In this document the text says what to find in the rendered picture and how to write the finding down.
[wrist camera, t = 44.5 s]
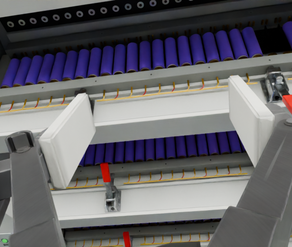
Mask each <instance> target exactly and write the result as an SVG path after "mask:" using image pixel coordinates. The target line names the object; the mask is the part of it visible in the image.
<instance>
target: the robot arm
mask: <svg viewBox="0 0 292 247"><path fill-rule="evenodd" d="M228 90H229V118H230V120H231V122H232V124H233V126H234V128H235V130H236V132H237V134H238V136H239V138H240V139H241V141H242V143H243V145H244V147H245V149H246V151H247V153H248V155H249V157H250V159H251V161H252V163H253V165H254V167H255V169H254V171H253V173H252V175H251V177H250V179H249V181H248V183H247V185H246V187H245V189H244V191H243V193H242V195H241V197H240V199H239V201H238V203H237V205H236V207H234V206H229V207H228V208H227V209H226V211H225V213H224V215H223V217H222V219H221V221H220V223H219V225H218V227H217V229H216V231H215V232H214V234H213V236H212V238H211V240H210V242H209V244H208V246H207V247H288V244H289V240H290V236H291V231H292V117H291V116H290V115H289V114H288V113H286V111H285V110H284V109H283V108H282V107H281V106H279V105H277V104H274V103H267V104H263V102H262V101H261V100H260V99H259V98H258V97H257V96H256V94H255V93H254V92H253V91H252V90H251V89H250V88H249V86H248V85H247V84H246V83H245V82H244V81H243V80H242V78H241V77H240V76H238V75H234V76H230V78H228ZM95 132H96V128H95V125H94V120H93V116H92V111H91V107H90V102H89V98H88V95H87V94H86V93H83V94H78V95H77V96H76V97H75V98H74V99H73V100H72V102H71V103H70V104H69V105H68V106H67V107H66V108H65V110H64V111H63V112H62V113H61V114H60V115H59V116H58V117H57V119H56V120H55V121H54V122H53V123H52V124H51V125H50V127H48V128H46V129H44V130H43V131H41V132H40V133H39V135H38V136H37V137H36V138H35V139H34V137H33V134H32V132H31V131H30V130H22V131H18V132H15V133H12V134H10V135H8V136H7V137H6V138H5V142H6V145H7V148H8V151H9V153H10V158H9V159H6V160H1V161H0V226H1V223H2V220H3V218H4V215H5V213H6V210H7V208H8V205H9V203H10V198H11V197H12V213H13V234H11V235H9V237H8V247H66V245H65V242H64V238H63V234H62V231H61V227H60V223H59V220H58V216H57V212H56V209H55V205H54V201H53V197H52V194H51V190H50V187H49V184H48V180H49V179H51V183H52V186H53V188H54V189H56V190H58V189H66V187H67V186H68V184H69V182H70V180H71V178H72V176H73V175H74V173H75V171H76V169H77V167H78V165H79V163H80V161H81V159H82V157H83V155H84V153H85V151H86V149H87V147H88V145H89V144H90V142H91V140H92V138H93V136H94V134H95Z"/></svg>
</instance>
